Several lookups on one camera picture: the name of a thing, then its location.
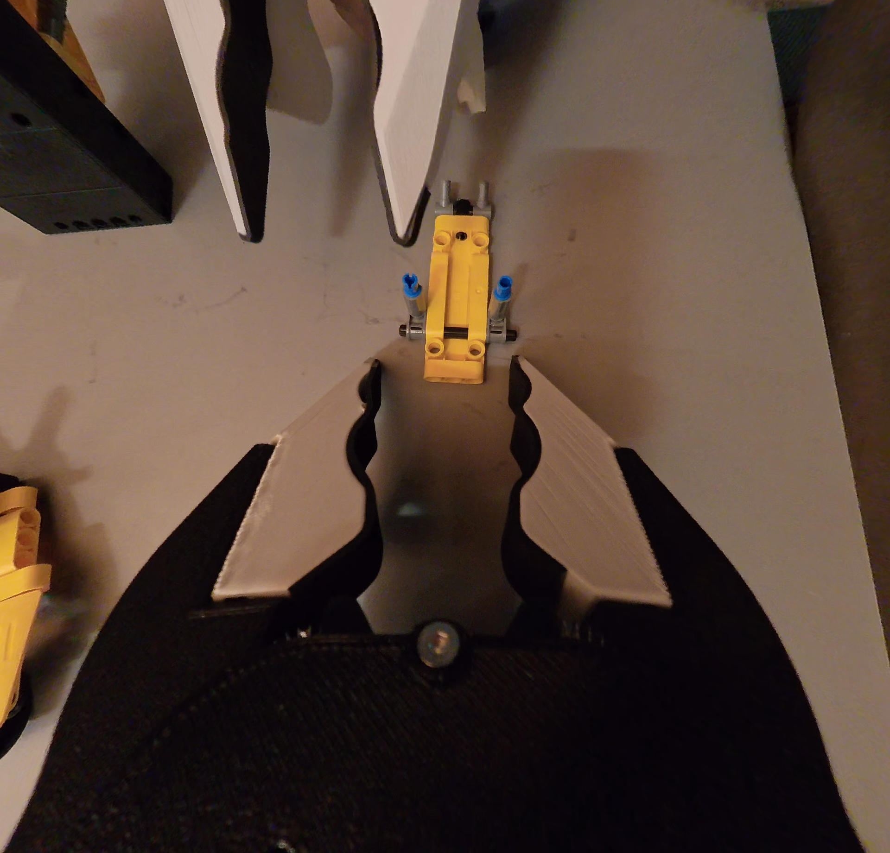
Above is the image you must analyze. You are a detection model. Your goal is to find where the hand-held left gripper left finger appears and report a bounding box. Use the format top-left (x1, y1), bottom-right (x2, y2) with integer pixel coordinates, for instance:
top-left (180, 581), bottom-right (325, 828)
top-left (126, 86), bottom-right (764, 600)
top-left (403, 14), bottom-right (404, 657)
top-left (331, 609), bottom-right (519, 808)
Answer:
top-left (210, 358), bottom-right (385, 607)

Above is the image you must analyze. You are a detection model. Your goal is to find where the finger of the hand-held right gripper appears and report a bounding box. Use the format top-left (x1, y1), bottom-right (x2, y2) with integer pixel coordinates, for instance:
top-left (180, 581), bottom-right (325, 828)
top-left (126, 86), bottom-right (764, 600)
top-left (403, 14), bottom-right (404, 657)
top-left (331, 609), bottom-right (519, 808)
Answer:
top-left (367, 0), bottom-right (489, 247)
top-left (154, 0), bottom-right (272, 244)

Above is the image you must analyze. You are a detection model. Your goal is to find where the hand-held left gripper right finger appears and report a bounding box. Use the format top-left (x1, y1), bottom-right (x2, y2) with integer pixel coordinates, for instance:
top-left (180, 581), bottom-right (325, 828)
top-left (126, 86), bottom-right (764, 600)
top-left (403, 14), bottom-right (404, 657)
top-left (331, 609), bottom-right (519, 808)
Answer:
top-left (499, 354), bottom-right (674, 623)

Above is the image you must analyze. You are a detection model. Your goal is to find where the yellow toy frame piece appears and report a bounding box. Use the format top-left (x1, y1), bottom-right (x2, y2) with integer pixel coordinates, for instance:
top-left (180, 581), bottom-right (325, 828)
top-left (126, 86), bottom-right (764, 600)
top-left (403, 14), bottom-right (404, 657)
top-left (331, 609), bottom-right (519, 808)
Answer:
top-left (400, 180), bottom-right (519, 385)

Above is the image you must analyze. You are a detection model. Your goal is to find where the grey connector with blue pin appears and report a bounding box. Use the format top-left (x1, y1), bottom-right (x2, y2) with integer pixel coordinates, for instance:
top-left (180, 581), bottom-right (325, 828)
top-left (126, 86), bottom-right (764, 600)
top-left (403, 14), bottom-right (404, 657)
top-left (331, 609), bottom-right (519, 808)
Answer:
top-left (400, 272), bottom-right (428, 341)

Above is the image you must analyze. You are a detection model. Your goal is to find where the black block with yellow beams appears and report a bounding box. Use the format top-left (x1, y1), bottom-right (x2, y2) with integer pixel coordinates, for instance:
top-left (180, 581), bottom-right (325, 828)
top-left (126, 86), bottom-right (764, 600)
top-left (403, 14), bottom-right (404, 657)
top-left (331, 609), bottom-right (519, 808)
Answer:
top-left (0, 0), bottom-right (173, 235)

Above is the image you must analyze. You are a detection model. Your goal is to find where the small yellow toy assembly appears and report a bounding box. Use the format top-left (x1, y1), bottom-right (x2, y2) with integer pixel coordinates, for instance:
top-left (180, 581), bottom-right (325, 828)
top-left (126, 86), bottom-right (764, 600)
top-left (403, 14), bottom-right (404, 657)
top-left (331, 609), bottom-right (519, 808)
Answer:
top-left (0, 474), bottom-right (53, 757)

